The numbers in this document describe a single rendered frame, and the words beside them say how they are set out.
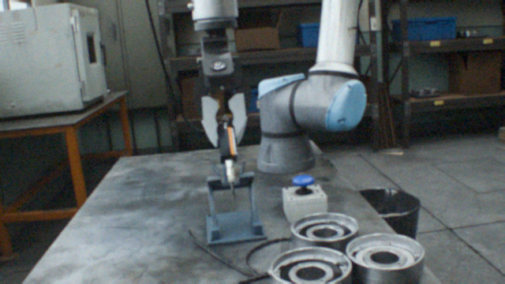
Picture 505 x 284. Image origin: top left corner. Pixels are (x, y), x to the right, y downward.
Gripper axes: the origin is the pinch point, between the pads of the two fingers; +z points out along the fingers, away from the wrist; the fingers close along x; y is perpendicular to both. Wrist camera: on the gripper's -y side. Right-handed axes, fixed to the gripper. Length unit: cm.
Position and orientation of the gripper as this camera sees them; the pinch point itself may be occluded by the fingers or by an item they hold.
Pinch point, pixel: (226, 140)
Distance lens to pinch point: 77.6
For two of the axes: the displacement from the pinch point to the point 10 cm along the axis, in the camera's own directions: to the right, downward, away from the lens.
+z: 0.8, 9.7, 2.2
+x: -9.9, 1.0, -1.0
